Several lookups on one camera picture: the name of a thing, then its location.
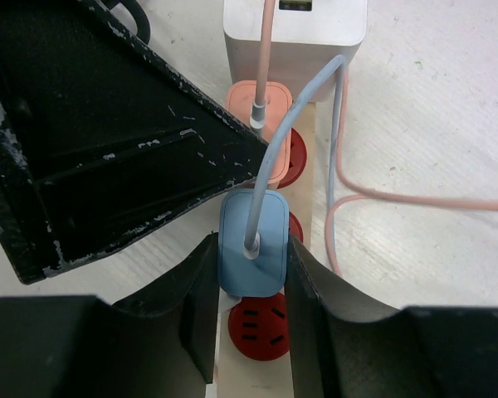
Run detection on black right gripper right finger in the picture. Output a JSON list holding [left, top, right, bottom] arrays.
[[285, 238, 498, 397]]

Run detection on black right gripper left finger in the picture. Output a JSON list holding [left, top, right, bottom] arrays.
[[0, 234, 219, 397]]

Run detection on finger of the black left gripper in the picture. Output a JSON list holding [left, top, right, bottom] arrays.
[[0, 1, 266, 284]]

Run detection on blue USB charger cube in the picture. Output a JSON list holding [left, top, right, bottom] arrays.
[[218, 189, 289, 298]]

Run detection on pink USB charger cube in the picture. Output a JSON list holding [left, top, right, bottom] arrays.
[[226, 80, 292, 189]]

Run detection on beige power strip red sockets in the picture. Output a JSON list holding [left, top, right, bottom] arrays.
[[214, 103, 316, 397]]

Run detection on white USB charger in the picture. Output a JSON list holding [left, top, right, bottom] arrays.
[[222, 0, 368, 97]]

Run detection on black power strip cord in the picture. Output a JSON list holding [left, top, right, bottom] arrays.
[[103, 0, 153, 42]]

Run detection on pink USB cable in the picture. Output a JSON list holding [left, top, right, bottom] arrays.
[[255, 0, 498, 279]]

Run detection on light blue USB cable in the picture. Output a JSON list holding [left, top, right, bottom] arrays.
[[243, 54, 349, 266]]

